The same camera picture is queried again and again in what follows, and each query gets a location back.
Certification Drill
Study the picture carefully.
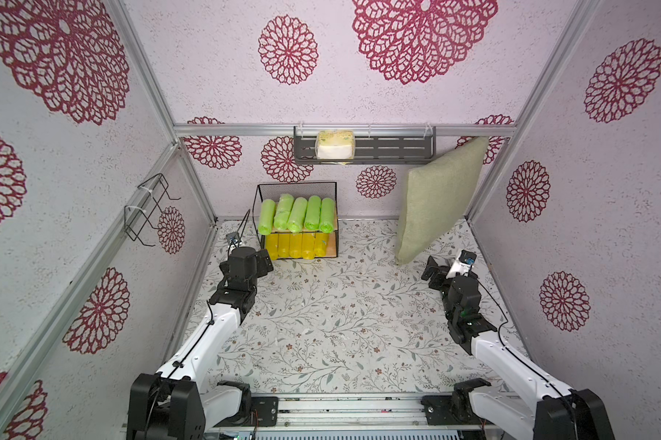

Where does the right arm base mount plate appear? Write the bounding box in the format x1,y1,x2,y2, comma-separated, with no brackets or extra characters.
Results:
420,393,483,426

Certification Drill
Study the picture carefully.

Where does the yellow bag roll front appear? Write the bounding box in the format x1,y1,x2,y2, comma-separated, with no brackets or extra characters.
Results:
265,234,279,260

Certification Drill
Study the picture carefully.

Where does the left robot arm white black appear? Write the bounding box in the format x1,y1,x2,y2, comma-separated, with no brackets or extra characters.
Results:
125,247,274,439

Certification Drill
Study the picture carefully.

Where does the white yellow sponge block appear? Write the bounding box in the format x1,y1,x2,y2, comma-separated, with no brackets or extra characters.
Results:
315,130,355,161

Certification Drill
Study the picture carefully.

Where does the grey wall mounted rack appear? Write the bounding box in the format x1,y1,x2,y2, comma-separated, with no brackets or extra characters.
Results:
293,125,436,165

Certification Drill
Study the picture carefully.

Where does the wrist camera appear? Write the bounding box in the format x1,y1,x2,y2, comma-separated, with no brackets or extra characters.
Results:
225,232,243,251
447,249,477,279

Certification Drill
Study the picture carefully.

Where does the green cushion pillow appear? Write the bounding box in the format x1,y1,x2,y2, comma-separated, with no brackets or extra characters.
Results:
396,137,489,265

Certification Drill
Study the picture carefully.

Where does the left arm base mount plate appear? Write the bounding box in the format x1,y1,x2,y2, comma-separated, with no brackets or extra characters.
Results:
215,396,279,428

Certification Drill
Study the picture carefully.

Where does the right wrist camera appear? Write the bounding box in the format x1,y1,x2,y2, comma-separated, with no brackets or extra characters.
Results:
447,249,477,279

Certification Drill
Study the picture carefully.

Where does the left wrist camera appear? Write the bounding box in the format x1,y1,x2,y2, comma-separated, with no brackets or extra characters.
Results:
225,232,243,251

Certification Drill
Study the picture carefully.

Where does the green bag roll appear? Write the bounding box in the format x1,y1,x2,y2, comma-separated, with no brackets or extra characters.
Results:
287,197,308,234
319,198,336,234
273,194,295,230
258,199,277,236
304,195,322,231

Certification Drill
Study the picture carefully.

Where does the black wire wooden shelf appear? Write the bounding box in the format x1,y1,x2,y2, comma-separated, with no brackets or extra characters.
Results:
251,181,339,260

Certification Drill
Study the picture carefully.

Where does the yellow bag roll top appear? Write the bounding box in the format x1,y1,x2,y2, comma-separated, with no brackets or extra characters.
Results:
313,232,330,258

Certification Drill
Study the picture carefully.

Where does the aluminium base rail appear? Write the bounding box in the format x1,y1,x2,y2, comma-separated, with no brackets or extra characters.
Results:
120,391,540,433

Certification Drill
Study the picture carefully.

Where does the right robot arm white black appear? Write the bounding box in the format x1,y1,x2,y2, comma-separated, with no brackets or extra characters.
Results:
421,250,614,439

